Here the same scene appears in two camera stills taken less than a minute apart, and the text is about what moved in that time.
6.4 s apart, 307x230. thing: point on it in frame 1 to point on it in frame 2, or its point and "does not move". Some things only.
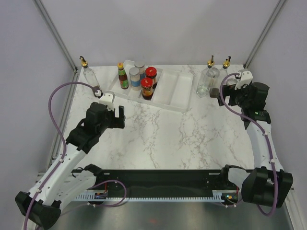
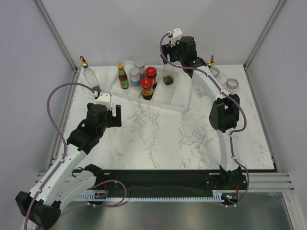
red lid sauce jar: [147, 84] does not move
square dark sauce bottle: [220, 77] to [168, 74]
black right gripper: [226, 91] to [164, 49]
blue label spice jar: [135, 79] does not move
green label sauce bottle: [123, 81] does not move
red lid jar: [151, 72] does not move
